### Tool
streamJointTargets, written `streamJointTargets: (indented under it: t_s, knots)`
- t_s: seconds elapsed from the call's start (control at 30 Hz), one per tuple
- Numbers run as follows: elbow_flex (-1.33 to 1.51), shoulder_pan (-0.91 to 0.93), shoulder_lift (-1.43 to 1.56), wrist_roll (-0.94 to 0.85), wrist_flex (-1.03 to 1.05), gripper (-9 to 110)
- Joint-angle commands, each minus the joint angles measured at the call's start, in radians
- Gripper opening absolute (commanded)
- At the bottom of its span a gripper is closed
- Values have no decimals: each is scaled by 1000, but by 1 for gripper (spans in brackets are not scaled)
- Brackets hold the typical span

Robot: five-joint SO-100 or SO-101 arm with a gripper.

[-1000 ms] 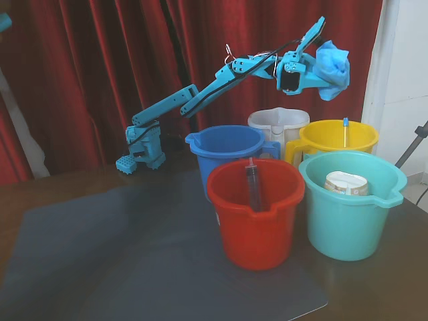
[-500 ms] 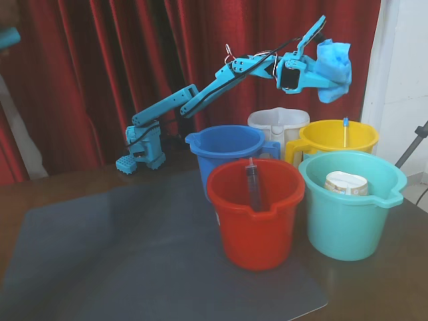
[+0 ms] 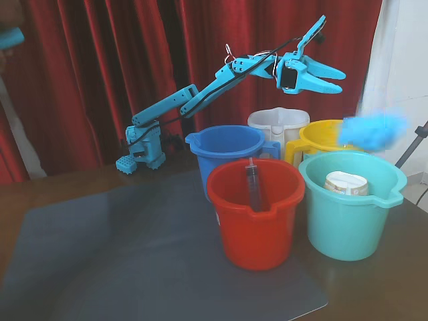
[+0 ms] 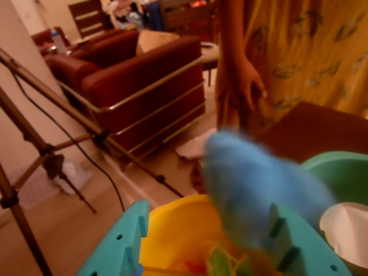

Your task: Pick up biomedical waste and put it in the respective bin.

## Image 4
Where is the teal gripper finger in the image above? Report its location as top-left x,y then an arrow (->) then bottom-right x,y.
268,202 -> 354,276
75,200 -> 151,276

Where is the blue disposable cap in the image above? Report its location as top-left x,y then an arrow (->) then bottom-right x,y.
202,131 -> 337,251

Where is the person forearm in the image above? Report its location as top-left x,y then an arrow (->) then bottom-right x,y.
220,0 -> 251,63

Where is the green yellow waste item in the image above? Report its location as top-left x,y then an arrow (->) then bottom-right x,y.
201,241 -> 254,276

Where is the person hand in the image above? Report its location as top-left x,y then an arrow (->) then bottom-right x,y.
221,58 -> 268,112

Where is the yellow plastic bucket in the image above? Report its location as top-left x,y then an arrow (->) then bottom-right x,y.
139,194 -> 279,276

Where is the turquoise plastic bucket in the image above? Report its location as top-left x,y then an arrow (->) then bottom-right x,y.
300,151 -> 368,205

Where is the red sofa with metal rails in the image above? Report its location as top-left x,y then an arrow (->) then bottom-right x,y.
44,30 -> 206,158

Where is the person in yellow dress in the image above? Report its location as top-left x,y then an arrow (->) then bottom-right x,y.
215,0 -> 368,136

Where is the beige cushion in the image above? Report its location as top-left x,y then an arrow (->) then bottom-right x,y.
135,30 -> 181,55

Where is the clear water bottle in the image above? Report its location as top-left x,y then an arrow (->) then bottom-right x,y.
50,28 -> 67,54

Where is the white round stool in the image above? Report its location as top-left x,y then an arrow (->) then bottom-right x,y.
200,41 -> 221,87

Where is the red armchair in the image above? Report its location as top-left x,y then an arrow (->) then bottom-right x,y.
30,26 -> 75,57

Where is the brown wooden chair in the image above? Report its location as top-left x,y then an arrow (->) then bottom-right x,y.
68,0 -> 112,40

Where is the pile of colourful clothes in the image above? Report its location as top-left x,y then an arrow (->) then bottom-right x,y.
106,0 -> 162,31

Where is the brown wooden cabinet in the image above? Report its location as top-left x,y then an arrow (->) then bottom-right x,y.
159,0 -> 219,41

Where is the black tripod cable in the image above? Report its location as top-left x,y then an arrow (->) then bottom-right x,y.
11,71 -> 126,212

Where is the metal camera tripod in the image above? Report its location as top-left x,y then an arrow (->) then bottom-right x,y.
0,47 -> 185,276

